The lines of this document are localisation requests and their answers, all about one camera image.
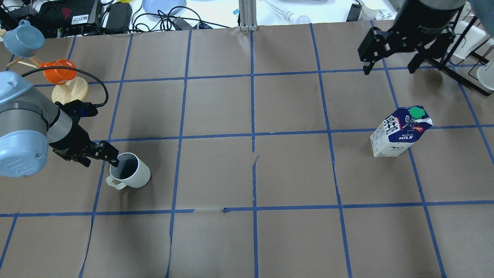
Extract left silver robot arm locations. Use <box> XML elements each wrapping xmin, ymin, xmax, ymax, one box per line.
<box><xmin>0</xmin><ymin>71</ymin><xmax>119</xmax><ymax>178</ymax></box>

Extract white mug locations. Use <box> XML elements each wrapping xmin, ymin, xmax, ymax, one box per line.
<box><xmin>449</xmin><ymin>21</ymin><xmax>487</xmax><ymax>59</ymax></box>
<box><xmin>106</xmin><ymin>153</ymin><xmax>151</xmax><ymax>190</ymax></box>
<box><xmin>476</xmin><ymin>60</ymin><xmax>494</xmax><ymax>90</ymax></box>

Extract black computer box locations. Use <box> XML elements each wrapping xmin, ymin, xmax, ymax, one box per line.
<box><xmin>33</xmin><ymin>0</ymin><xmax>102</xmax><ymax>38</ymax></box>

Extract orange mug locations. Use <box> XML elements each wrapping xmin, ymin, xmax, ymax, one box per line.
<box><xmin>39</xmin><ymin>59</ymin><xmax>77</xmax><ymax>85</ymax></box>

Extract blue white milk carton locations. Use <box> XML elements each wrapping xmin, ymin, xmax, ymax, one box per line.
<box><xmin>369</xmin><ymin>105</ymin><xmax>433</xmax><ymax>157</ymax></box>

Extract light bulb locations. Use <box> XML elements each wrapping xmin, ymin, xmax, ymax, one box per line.
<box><xmin>264</xmin><ymin>0</ymin><xmax>311</xmax><ymax>24</ymax></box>

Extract blue mug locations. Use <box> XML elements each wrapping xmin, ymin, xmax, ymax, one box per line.
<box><xmin>3</xmin><ymin>19</ymin><xmax>45</xmax><ymax>58</ymax></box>

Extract black wire mug rack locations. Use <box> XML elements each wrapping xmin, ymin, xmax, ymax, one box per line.
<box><xmin>429</xmin><ymin>2</ymin><xmax>493</xmax><ymax>96</ymax></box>

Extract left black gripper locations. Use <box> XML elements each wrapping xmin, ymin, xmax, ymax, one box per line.
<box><xmin>48</xmin><ymin>124</ymin><xmax>119</xmax><ymax>168</ymax></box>

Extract white mug on rack front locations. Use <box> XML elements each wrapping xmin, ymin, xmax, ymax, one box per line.
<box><xmin>476</xmin><ymin>60</ymin><xmax>494</xmax><ymax>90</ymax></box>

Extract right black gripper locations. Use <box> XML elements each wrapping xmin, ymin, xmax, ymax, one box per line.
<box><xmin>357</xmin><ymin>18</ymin><xmax>456</xmax><ymax>75</ymax></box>

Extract black power adapter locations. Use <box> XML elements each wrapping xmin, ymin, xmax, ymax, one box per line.
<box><xmin>104</xmin><ymin>2</ymin><xmax>132</xmax><ymax>34</ymax></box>

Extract aluminium frame post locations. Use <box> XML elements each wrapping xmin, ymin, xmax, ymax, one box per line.
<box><xmin>238</xmin><ymin>0</ymin><xmax>258</xmax><ymax>32</ymax></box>

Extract blue plate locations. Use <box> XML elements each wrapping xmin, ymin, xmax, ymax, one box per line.
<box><xmin>142</xmin><ymin>0</ymin><xmax>187</xmax><ymax>17</ymax></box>

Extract wooden mug tree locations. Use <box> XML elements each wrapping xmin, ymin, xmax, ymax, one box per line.
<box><xmin>7</xmin><ymin>56</ymin><xmax>89</xmax><ymax>104</ymax></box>

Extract white paper cup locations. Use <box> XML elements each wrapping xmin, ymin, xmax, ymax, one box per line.
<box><xmin>359</xmin><ymin>0</ymin><xmax>382</xmax><ymax>20</ymax></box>

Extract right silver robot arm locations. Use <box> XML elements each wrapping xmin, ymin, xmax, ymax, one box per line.
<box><xmin>358</xmin><ymin>0</ymin><xmax>465</xmax><ymax>75</ymax></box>

